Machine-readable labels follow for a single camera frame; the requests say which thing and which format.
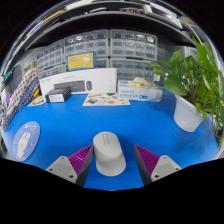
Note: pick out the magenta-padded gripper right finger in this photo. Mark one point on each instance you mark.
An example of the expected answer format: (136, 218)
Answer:
(166, 166)

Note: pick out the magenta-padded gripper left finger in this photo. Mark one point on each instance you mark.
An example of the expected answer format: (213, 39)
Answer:
(60, 166)

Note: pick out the grey computer mouse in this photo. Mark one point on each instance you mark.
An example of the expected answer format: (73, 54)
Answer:
(108, 156)

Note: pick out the round blue cartoon mouse pad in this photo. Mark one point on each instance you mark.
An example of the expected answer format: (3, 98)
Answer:
(25, 141)

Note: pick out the green plant in white pot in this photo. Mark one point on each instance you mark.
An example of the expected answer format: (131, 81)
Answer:
(186, 113)

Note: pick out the small black box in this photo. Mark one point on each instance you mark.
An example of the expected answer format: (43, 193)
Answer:
(58, 95)

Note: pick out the white and blue tissue box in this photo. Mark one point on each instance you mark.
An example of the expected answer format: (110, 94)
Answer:
(140, 93)

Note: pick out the white checked cloth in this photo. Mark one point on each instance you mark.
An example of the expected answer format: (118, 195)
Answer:
(23, 86)

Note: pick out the long white keyboard box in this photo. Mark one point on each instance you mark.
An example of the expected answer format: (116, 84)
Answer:
(100, 80)

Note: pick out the beige woven basket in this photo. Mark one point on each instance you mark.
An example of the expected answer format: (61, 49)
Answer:
(29, 68)

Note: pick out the yellow card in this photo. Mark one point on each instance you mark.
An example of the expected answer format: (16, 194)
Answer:
(81, 61)

